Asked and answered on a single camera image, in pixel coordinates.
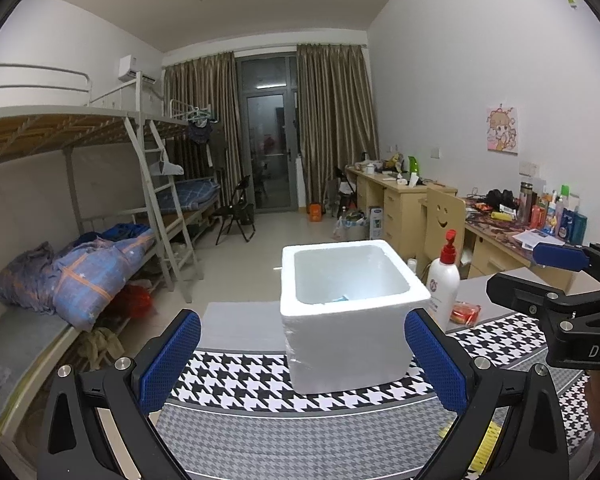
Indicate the white air conditioner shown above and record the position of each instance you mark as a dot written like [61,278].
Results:
[136,67]

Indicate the blue plaid quilt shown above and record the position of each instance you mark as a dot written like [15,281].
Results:
[100,280]

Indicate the white foam box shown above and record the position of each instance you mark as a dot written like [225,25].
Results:
[340,345]

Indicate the light blue cloth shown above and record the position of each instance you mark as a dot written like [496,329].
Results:
[340,299]

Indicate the white wall socket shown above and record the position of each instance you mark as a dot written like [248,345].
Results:
[529,169]

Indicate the grey purple cloth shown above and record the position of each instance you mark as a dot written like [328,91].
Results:
[22,280]

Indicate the orange container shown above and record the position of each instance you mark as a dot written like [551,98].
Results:
[315,212]

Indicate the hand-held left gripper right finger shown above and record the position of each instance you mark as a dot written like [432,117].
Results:
[435,360]

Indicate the large metal bunk bed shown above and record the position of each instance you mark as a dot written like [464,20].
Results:
[40,130]

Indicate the white blue carton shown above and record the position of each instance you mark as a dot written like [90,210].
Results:
[376,222]

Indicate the small metal bunk bed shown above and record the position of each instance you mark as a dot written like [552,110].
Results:
[200,200]

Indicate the yellow tube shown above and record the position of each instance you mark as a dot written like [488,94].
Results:
[501,215]

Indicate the blue plaid mattress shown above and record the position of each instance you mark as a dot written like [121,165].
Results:
[195,195]

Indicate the wooden desk with drawers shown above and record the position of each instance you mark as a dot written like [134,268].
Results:
[400,205]

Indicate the cartoon wall poster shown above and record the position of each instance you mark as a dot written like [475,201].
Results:
[503,129]

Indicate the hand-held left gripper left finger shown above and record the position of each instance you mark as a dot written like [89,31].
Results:
[172,355]

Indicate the black white houndstooth cloth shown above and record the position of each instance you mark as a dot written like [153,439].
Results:
[250,380]

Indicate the khaki clothes pile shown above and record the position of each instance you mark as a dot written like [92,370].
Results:
[100,347]

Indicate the black folding chair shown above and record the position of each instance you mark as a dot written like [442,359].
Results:
[240,205]

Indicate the white metal bed ladder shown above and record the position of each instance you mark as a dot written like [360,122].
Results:
[167,230]

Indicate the wooden smiley chair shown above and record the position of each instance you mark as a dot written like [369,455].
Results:
[442,215]

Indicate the brown curtain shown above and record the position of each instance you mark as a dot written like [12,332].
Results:
[335,110]
[200,90]

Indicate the grey mattress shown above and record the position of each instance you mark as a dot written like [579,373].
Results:
[15,340]

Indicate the black bag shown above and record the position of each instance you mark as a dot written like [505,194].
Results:
[501,199]

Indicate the red snack packet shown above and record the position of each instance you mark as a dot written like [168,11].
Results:
[465,314]

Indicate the hanging dark clothes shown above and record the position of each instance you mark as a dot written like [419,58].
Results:
[200,131]

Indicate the red plastic bag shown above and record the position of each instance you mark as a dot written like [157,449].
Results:
[135,302]

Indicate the plain blue cloth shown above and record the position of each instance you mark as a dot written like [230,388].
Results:
[120,232]

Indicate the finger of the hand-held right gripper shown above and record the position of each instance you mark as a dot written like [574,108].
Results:
[525,295]
[560,256]

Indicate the row of toiletry bottles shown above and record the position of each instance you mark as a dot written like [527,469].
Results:
[555,215]

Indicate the wooden desk with printed mat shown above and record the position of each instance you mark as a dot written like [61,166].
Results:
[495,255]

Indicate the printed paper sheet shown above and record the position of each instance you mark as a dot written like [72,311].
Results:
[537,238]

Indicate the glass balcony door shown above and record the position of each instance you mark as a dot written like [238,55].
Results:
[267,135]

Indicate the white red-pump lotion bottle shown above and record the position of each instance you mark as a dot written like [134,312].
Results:
[442,290]

